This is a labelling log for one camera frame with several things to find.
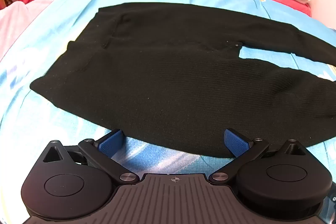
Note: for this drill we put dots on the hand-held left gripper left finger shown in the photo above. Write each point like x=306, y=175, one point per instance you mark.
x=111, y=142

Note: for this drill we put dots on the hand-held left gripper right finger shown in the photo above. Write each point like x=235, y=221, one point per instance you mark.
x=236, y=142

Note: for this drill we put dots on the black pants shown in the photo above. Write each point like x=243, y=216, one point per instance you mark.
x=170, y=77

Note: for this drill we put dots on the blue printed blanket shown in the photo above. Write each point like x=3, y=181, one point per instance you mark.
x=39, y=113

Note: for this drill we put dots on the light pink sheet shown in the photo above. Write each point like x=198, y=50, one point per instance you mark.
x=18, y=22

